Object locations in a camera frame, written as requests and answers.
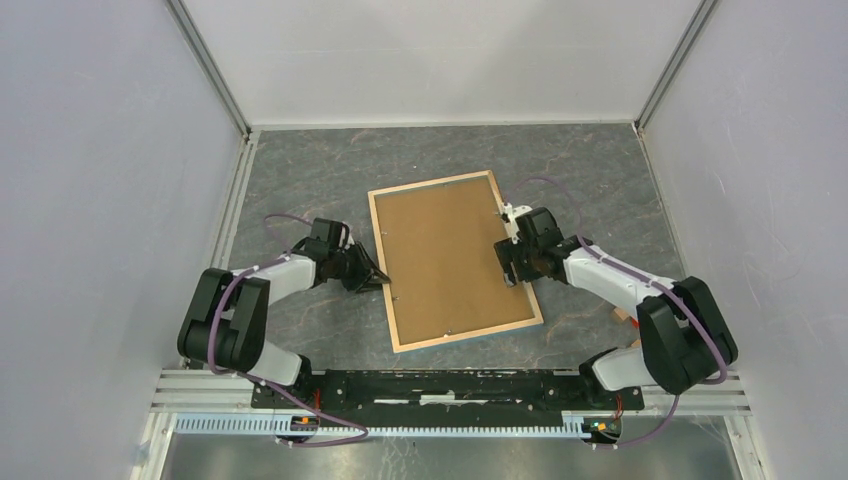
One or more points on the corner aluminium profile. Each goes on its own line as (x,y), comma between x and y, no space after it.
(203,55)
(691,33)

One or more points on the tan wooden cube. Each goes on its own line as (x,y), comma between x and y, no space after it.
(620,315)

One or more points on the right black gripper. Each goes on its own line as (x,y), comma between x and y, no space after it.
(508,252)

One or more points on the left corner aluminium profile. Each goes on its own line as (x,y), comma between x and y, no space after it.
(203,55)

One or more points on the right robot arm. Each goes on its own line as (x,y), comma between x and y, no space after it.
(684,339)

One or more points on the wooden picture frame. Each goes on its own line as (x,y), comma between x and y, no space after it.
(464,334)

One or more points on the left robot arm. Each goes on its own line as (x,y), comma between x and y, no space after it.
(226,321)

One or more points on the toothed cable duct strip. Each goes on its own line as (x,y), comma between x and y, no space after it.
(285,425)

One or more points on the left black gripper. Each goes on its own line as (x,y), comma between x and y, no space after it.
(364,267)

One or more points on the aluminium rail frame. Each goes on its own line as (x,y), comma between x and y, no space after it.
(200,391)

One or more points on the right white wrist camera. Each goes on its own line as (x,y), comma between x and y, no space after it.
(509,214)

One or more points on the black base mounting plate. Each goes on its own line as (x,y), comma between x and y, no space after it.
(473,398)

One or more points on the right corner aluminium profile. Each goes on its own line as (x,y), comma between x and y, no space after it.
(691,33)

